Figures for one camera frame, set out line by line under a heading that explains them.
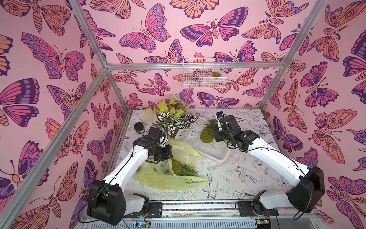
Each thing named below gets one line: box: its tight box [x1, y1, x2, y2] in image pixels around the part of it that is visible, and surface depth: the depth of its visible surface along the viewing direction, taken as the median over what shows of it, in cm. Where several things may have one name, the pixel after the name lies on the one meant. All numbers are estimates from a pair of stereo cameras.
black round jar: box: [133, 122, 145, 135], surface depth 105 cm
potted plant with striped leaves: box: [145, 94, 199, 138], surface depth 87 cm
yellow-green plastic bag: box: [134, 139, 208, 192], surface depth 81 cm
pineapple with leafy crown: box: [171, 159, 199, 177], surface depth 83 cm
